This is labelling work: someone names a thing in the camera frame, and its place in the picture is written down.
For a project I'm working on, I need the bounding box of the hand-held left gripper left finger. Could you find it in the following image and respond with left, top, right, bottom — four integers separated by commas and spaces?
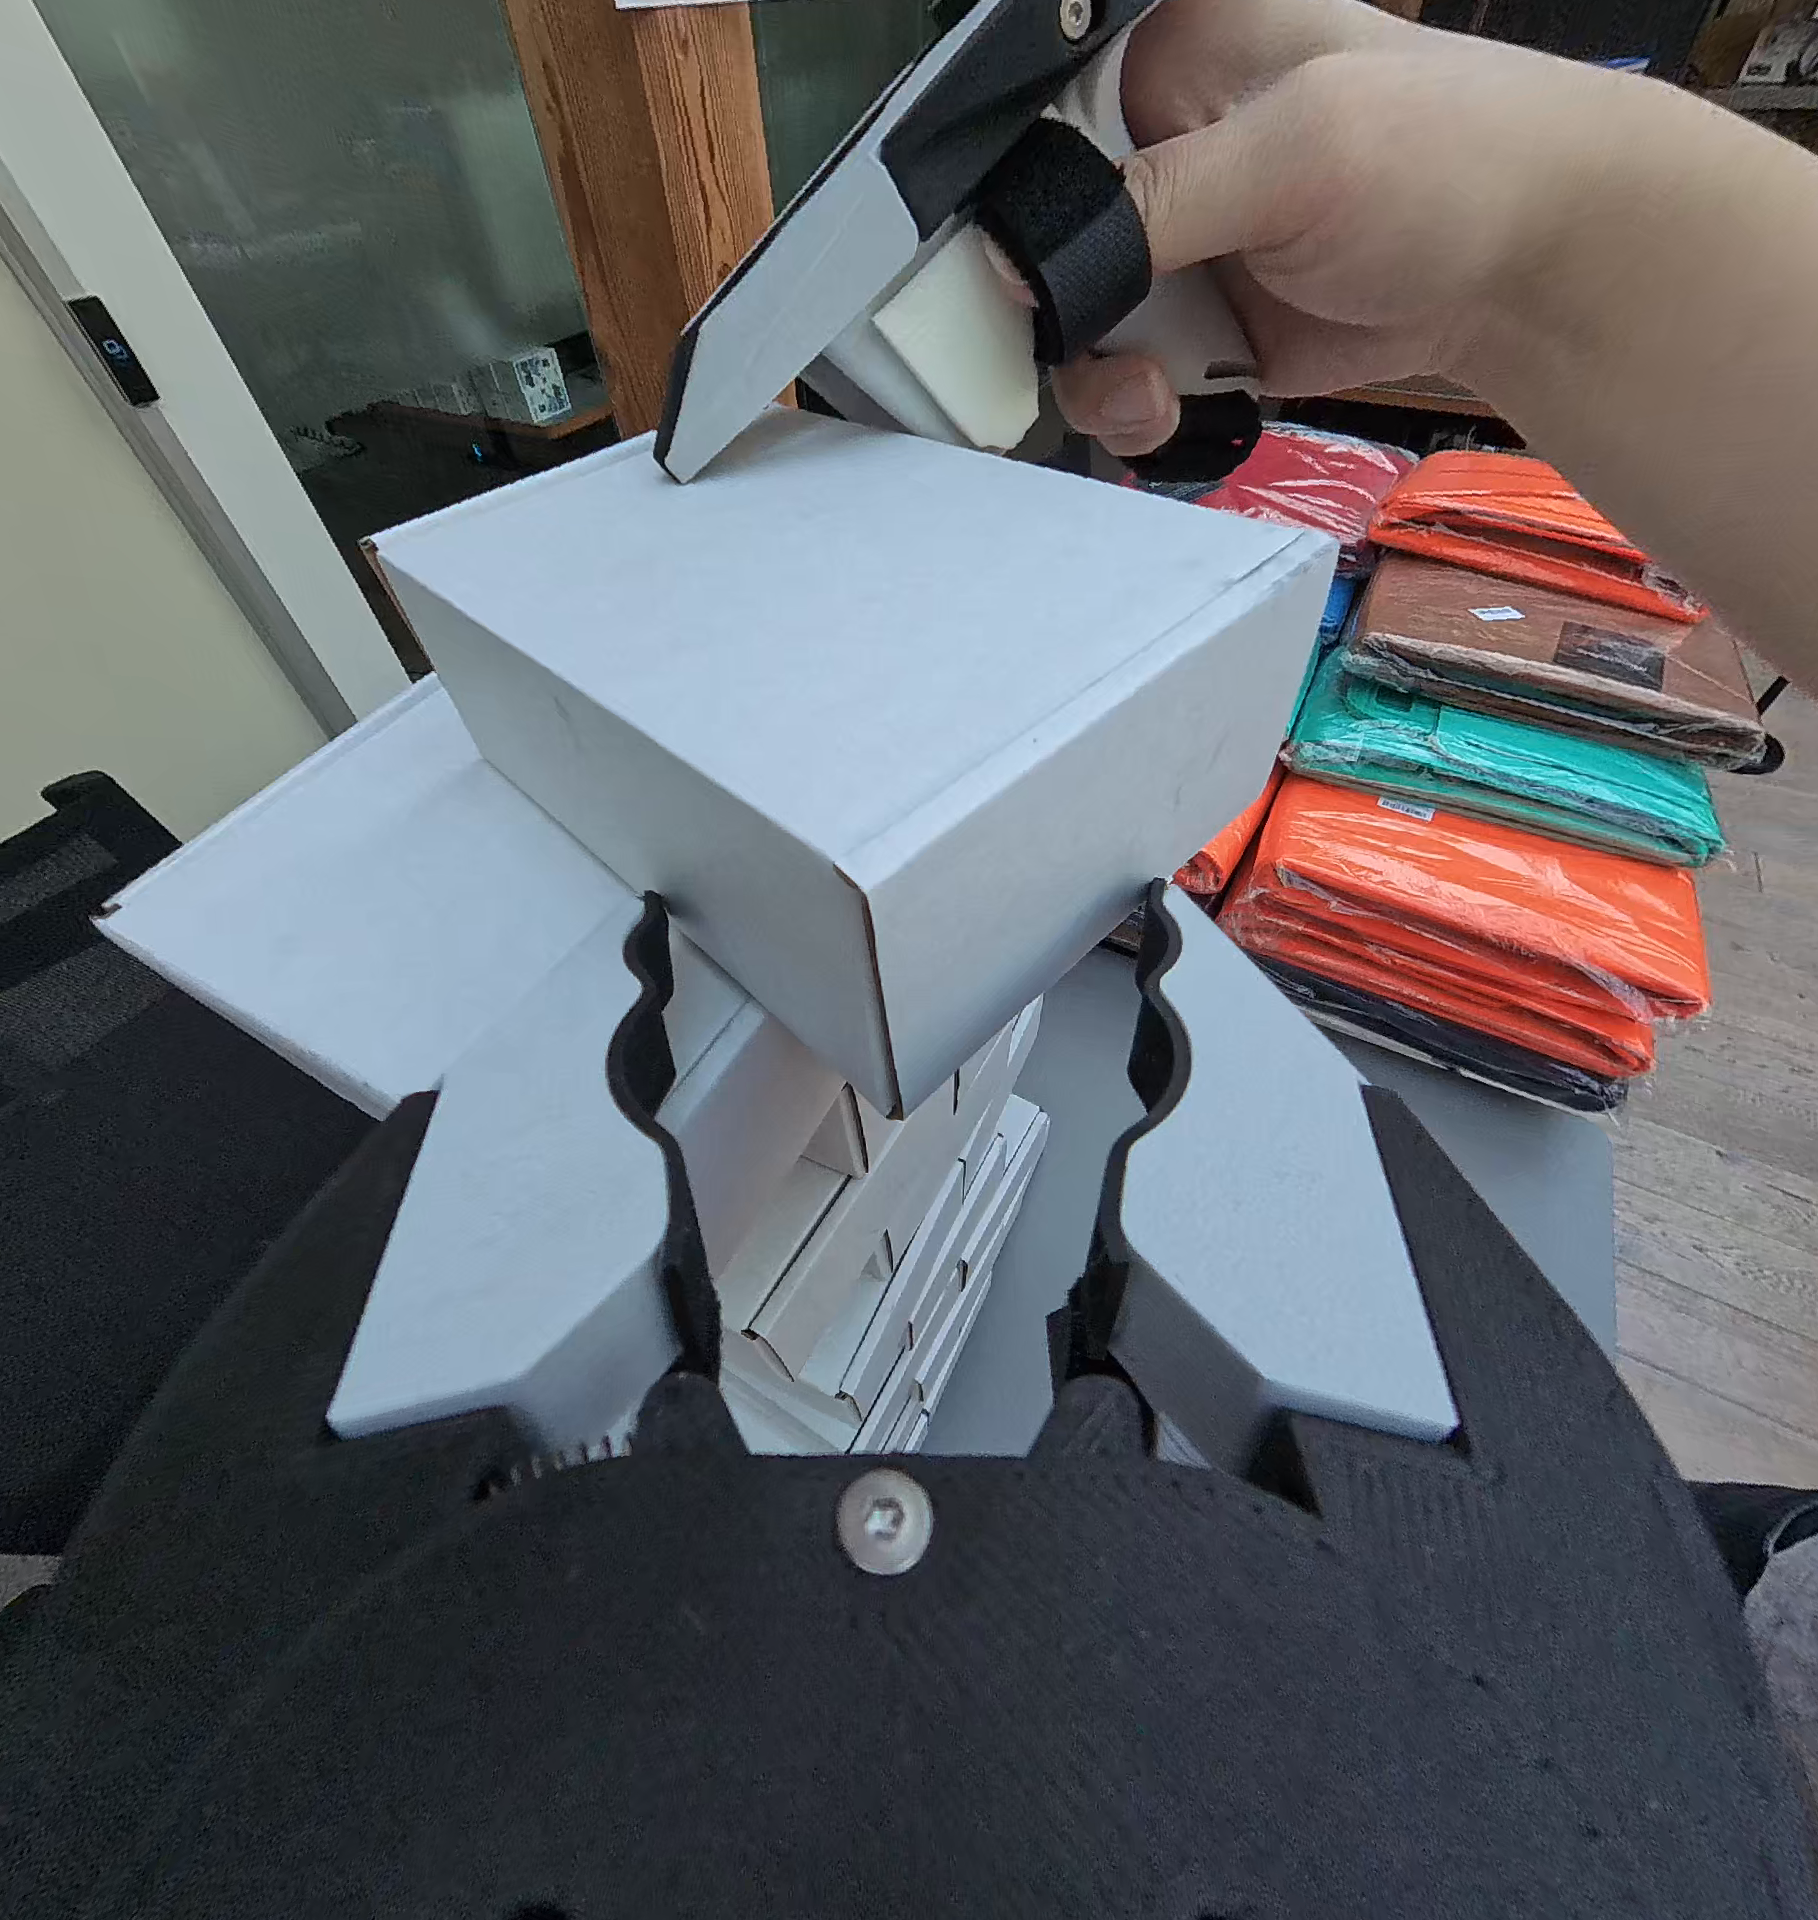
321, 889, 727, 1471

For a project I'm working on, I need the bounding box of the stack of wrapped coloured cloths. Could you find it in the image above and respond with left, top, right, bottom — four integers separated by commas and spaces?
1134, 418, 1774, 1120

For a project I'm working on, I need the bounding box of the person's right forearm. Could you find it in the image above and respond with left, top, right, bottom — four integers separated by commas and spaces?
1451, 60, 1818, 677

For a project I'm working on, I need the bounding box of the pile of white boxes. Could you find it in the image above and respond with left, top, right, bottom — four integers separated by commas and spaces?
92, 673, 1052, 1458

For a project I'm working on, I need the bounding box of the glass partition panel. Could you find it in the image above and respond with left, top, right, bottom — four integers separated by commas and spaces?
30, 0, 609, 542

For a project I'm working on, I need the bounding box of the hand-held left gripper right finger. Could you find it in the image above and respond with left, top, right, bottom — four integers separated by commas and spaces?
1076, 878, 1459, 1486

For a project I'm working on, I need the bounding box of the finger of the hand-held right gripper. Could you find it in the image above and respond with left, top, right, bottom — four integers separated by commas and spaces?
653, 120, 941, 484

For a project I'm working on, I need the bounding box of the black office chair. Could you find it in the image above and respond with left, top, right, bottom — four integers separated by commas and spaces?
0, 771, 385, 1561

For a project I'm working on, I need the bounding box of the white cardboard box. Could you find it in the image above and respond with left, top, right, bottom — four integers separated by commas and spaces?
367, 408, 1341, 1120

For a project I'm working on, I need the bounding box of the wooden pillar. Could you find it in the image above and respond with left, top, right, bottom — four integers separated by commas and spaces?
504, 0, 779, 438

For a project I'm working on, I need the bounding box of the black door access reader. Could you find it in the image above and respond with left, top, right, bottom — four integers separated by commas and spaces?
64, 295, 159, 408

